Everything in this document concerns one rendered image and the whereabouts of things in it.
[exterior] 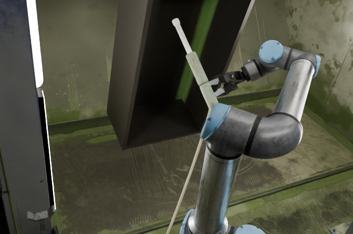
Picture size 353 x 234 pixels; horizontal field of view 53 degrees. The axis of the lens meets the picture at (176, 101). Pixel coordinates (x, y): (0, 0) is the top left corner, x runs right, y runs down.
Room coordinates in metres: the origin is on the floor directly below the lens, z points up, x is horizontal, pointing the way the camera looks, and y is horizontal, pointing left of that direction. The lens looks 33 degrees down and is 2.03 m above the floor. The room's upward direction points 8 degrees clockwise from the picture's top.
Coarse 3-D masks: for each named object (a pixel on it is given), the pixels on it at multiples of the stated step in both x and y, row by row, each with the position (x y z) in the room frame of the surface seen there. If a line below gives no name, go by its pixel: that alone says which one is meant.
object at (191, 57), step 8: (176, 24) 1.54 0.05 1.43; (184, 40) 1.49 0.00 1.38; (192, 56) 1.43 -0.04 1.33; (192, 64) 1.41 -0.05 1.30; (200, 64) 1.41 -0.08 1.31; (200, 72) 1.38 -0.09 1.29; (200, 80) 1.36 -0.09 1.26; (208, 80) 1.38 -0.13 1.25; (200, 88) 1.34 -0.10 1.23; (208, 88) 1.33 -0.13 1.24; (208, 96) 1.31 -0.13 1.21; (208, 104) 1.29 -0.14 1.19
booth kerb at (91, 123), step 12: (228, 96) 3.05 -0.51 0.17; (240, 96) 3.12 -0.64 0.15; (252, 96) 3.20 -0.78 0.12; (264, 96) 3.28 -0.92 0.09; (276, 96) 3.36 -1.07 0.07; (72, 120) 2.31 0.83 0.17; (84, 120) 2.35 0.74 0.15; (96, 120) 2.40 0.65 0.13; (108, 120) 2.46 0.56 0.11; (48, 132) 2.21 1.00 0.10; (60, 132) 2.26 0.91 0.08; (72, 132) 2.31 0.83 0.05
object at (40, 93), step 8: (40, 88) 1.10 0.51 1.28; (40, 96) 1.05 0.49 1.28; (40, 104) 1.04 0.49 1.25; (40, 112) 1.04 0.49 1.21; (40, 120) 1.04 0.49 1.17; (48, 144) 1.05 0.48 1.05; (48, 152) 1.04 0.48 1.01; (48, 160) 1.04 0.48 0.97; (48, 168) 1.04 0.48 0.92; (48, 176) 1.04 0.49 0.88; (48, 184) 1.04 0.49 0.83
